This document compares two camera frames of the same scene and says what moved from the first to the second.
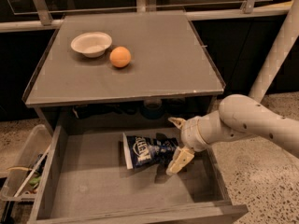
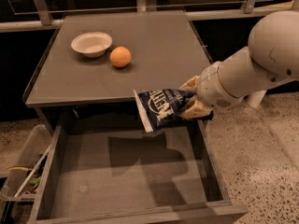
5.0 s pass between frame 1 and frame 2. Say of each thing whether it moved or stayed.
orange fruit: stayed
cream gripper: moved
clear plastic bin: stayed
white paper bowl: stayed
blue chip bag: moved
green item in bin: stayed
